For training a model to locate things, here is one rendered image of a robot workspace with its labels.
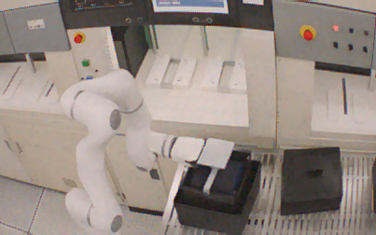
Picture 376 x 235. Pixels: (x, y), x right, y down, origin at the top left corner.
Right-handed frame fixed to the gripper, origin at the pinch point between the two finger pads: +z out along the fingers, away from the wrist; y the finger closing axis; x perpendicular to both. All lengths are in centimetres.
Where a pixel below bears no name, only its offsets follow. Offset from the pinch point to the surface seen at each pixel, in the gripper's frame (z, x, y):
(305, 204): 37.6, -26.0, -2.8
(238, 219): 12.8, -18.9, 13.7
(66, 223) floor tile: -111, -109, 0
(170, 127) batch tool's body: -34, -26, -31
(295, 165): 27.8, -22.7, -20.0
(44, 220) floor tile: -129, -109, 6
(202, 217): -1.9, -23.0, 13.6
